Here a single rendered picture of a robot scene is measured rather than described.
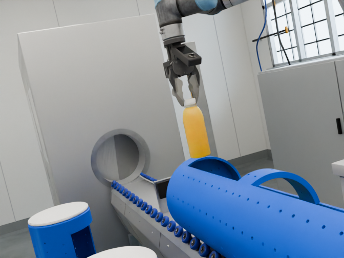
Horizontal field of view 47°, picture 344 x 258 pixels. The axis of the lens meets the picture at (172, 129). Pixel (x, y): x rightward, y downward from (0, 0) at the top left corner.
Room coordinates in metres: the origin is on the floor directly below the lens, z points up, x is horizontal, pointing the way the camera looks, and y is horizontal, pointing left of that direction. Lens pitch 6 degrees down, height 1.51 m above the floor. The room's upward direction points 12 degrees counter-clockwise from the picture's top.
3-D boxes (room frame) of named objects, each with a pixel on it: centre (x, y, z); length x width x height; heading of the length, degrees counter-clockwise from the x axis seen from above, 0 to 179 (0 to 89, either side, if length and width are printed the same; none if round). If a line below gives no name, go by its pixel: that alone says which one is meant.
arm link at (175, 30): (1.29, -0.06, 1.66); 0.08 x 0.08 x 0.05
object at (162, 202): (1.82, 0.08, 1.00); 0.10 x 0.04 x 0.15; 110
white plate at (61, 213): (1.81, 0.60, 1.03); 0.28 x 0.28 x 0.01
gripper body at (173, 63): (1.29, -0.06, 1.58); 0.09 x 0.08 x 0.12; 20
